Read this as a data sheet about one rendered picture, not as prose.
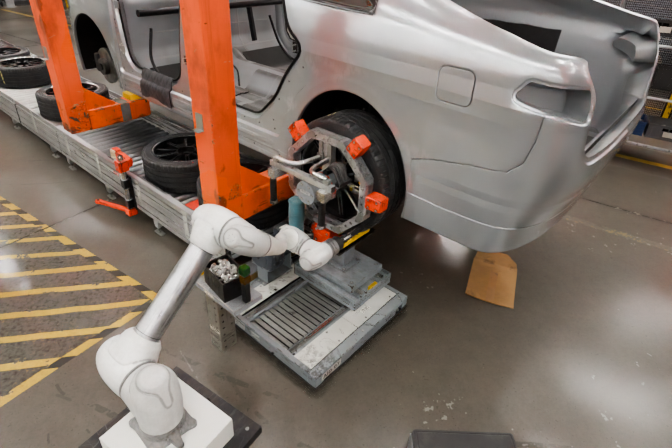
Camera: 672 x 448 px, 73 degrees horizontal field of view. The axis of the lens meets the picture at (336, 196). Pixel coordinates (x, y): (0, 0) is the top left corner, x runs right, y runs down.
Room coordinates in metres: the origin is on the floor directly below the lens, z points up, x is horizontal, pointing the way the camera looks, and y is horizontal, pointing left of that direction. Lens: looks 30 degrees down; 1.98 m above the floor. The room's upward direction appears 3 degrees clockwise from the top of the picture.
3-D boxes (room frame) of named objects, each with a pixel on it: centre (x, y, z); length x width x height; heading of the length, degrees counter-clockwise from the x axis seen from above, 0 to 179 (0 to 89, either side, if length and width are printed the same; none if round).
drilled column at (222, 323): (1.77, 0.58, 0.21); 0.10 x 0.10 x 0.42; 51
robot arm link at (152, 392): (1.01, 0.59, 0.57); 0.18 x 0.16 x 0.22; 54
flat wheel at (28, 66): (5.44, 3.86, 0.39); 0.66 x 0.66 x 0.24
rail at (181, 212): (3.04, 1.59, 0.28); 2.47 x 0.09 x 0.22; 51
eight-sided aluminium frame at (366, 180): (2.13, 0.05, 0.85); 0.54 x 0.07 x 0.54; 51
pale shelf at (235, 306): (1.75, 0.55, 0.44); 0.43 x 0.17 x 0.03; 51
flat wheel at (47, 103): (4.50, 2.75, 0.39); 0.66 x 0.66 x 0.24
